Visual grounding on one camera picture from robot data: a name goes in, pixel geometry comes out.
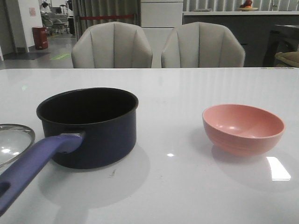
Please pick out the olive cushion seat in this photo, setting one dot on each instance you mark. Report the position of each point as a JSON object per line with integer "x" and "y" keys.
{"x": 288, "y": 59}

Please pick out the fruit plate on counter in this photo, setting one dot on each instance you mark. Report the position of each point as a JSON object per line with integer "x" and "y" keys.
{"x": 247, "y": 6}

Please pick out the grey upholstered chair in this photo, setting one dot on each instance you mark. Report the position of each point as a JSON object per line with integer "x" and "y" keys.
{"x": 112, "y": 45}
{"x": 202, "y": 45}

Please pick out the glass lid with blue knob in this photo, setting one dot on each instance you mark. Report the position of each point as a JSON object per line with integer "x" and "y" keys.
{"x": 15, "y": 139}

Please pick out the dark blue saucepan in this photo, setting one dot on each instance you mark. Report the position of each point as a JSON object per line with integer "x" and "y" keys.
{"x": 83, "y": 129}

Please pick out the dark grey counter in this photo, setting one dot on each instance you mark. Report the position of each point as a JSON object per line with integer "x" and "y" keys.
{"x": 251, "y": 29}

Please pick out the pink plastic bowl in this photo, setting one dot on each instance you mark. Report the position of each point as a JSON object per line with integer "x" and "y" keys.
{"x": 242, "y": 129}

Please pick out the white cabinet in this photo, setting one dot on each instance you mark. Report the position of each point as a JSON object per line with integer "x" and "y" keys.
{"x": 158, "y": 18}

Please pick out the red trash bin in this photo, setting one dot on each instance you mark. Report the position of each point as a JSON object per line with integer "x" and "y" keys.
{"x": 40, "y": 37}

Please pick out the left grey upholstered chair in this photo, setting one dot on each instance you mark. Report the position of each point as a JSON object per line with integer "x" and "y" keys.
{"x": 112, "y": 45}

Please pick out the right grey upholstered chair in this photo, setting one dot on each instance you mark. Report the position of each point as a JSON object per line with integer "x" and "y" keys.
{"x": 202, "y": 45}

